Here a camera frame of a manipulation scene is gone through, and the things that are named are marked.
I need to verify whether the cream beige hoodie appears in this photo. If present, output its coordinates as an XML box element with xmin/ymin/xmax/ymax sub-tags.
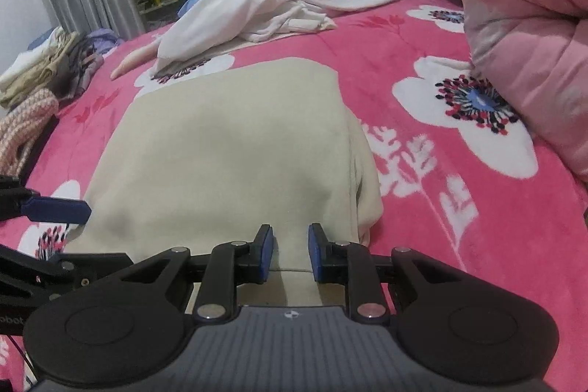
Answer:
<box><xmin>65</xmin><ymin>58</ymin><xmax>383</xmax><ymax>306</ymax></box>

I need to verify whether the stack of folded clothes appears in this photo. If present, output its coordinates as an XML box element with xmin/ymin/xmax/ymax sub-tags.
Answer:
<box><xmin>1</xmin><ymin>26</ymin><xmax>123</xmax><ymax>111</ymax></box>

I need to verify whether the pink white knitted sweater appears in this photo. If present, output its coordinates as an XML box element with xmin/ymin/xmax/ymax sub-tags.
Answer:
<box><xmin>0</xmin><ymin>89</ymin><xmax>59</xmax><ymax>176</ymax></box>

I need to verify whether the pink floral blanket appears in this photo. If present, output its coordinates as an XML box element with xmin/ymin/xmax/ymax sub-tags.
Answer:
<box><xmin>0</xmin><ymin>0</ymin><xmax>588</xmax><ymax>392</ymax></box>

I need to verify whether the light pink tube pillow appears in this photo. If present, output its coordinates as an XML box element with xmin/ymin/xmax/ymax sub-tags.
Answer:
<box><xmin>111</xmin><ymin>40</ymin><xmax>159</xmax><ymax>80</ymax></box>

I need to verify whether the white crumpled garment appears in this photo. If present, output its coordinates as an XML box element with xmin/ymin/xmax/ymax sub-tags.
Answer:
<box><xmin>151</xmin><ymin>0</ymin><xmax>399</xmax><ymax>75</ymax></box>

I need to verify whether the blue cloth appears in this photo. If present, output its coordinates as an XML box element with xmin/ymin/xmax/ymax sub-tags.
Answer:
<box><xmin>178</xmin><ymin>0</ymin><xmax>200</xmax><ymax>18</ymax></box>

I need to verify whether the pink quilted duvet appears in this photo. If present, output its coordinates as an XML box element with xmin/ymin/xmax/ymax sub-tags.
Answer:
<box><xmin>462</xmin><ymin>0</ymin><xmax>587</xmax><ymax>181</ymax></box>

